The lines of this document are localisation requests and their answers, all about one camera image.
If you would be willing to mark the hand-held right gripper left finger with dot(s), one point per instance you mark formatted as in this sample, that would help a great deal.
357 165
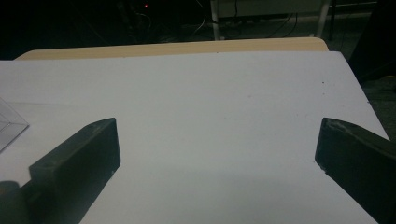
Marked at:
77 165

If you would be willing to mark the white metal table frame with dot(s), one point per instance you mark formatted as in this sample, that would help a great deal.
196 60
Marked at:
267 12

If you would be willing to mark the clear plastic box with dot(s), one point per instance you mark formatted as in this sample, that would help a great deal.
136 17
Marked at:
7 126

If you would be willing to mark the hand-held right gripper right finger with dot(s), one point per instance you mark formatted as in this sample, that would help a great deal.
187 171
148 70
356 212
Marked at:
358 158

